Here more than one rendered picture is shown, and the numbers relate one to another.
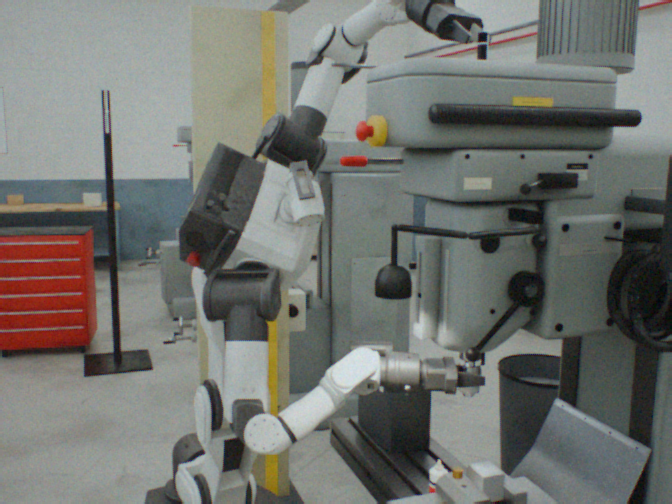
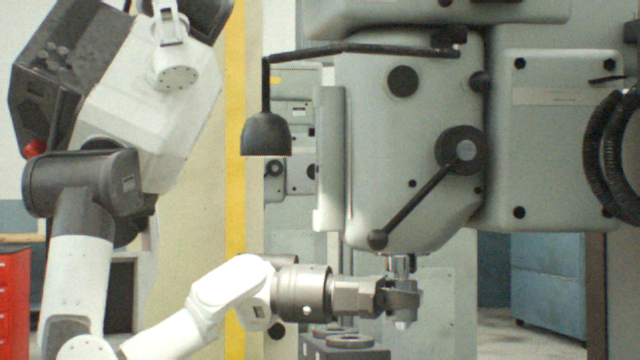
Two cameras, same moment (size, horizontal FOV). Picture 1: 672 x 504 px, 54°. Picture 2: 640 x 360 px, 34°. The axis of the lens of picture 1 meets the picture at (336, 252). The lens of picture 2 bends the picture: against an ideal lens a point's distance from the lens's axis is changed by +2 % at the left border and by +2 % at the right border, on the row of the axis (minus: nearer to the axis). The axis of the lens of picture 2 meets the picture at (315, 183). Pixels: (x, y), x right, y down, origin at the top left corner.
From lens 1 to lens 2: 49 cm
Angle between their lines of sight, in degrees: 12
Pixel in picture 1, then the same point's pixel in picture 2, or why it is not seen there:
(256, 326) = (91, 216)
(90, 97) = not seen: hidden behind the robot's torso
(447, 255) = (349, 107)
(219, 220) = (55, 79)
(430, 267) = (329, 127)
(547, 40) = not seen: outside the picture
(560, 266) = (515, 120)
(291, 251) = (157, 126)
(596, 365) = (626, 309)
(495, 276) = (415, 132)
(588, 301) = (567, 176)
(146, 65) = not seen: hidden behind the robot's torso
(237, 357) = (60, 257)
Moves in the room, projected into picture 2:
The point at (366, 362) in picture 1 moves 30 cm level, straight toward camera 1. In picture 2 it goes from (248, 272) to (185, 295)
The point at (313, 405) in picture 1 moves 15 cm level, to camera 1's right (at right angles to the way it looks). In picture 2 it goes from (167, 331) to (269, 332)
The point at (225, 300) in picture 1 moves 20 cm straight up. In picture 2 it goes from (51, 181) to (50, 47)
